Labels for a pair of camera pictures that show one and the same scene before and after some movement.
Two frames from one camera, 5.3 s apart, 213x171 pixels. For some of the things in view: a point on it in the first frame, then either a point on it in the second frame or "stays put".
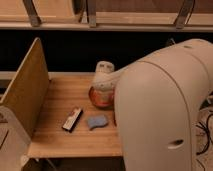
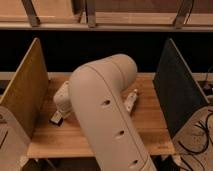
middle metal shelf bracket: [91, 13] stays put
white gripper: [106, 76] -> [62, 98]
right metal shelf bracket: [184, 14] stays put
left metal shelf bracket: [32, 13] stays put
